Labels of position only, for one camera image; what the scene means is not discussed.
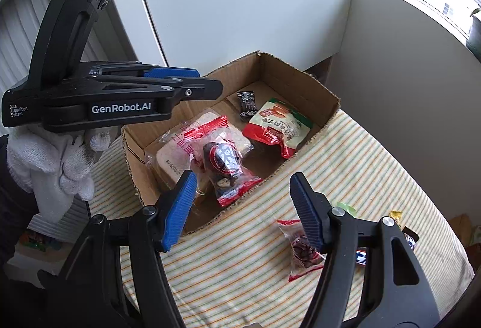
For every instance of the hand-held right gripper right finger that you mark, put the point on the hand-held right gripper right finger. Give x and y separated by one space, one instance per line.
308 215

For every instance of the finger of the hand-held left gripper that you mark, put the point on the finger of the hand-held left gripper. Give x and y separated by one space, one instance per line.
199 89
173 71

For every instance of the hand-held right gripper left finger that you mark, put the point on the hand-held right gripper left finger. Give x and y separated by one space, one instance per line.
180 211

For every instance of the red date snack packet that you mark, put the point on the red date snack packet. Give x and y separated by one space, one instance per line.
302 251

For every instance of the small black patterned candy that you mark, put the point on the small black patterned candy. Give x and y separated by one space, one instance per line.
246 104

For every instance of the sliced bread packet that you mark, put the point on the sliced bread packet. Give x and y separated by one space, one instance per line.
173 159

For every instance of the red clear-wrapped dark cake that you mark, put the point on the red clear-wrapped dark cake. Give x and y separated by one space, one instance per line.
221 162

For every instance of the red and green snack pouch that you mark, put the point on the red and green snack pouch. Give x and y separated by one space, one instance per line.
278 121

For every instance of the cardboard box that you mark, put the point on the cardboard box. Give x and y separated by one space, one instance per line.
300 87

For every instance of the person's left hand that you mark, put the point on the person's left hand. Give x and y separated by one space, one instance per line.
45 162

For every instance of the green jelly cup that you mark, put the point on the green jelly cup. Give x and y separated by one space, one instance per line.
345 207

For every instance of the striped bed sheet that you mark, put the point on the striped bed sheet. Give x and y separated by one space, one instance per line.
263 275

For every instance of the yellow candy wrapper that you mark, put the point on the yellow candy wrapper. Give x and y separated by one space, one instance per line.
395 217

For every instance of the potted spider plant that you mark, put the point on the potted spider plant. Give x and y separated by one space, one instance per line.
475 31

